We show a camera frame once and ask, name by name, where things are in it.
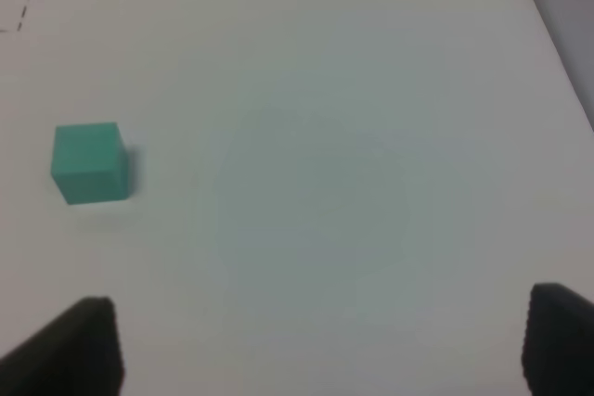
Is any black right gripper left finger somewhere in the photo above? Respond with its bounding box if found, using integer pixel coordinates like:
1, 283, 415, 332
1, 297, 124, 395

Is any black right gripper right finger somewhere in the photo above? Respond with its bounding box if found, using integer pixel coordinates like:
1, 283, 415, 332
521, 283, 593, 396

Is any green block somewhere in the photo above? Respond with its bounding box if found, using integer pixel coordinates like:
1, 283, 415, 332
50, 122, 130, 205

